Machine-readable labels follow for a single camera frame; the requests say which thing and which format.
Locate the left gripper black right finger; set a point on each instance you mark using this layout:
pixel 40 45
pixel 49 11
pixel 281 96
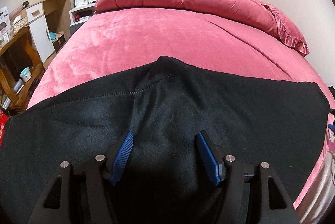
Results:
pixel 249 192

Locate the white bedside table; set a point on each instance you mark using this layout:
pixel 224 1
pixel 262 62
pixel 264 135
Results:
pixel 79 15

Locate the white product box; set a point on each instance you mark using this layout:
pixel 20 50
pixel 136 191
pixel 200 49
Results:
pixel 5 27

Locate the white cabinet with drawer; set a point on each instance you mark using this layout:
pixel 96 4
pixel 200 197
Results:
pixel 39 31

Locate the red ruffled pillow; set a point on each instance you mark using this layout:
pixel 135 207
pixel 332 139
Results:
pixel 288 32

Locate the wooden desk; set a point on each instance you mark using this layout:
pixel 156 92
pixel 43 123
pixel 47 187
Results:
pixel 20 53

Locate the pink bed blanket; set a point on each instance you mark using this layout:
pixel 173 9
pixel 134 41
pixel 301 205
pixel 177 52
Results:
pixel 162 40

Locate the black pants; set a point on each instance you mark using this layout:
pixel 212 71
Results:
pixel 17 209

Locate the light blue white jar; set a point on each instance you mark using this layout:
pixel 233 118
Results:
pixel 26 74

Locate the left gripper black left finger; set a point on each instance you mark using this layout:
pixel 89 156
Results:
pixel 76 194

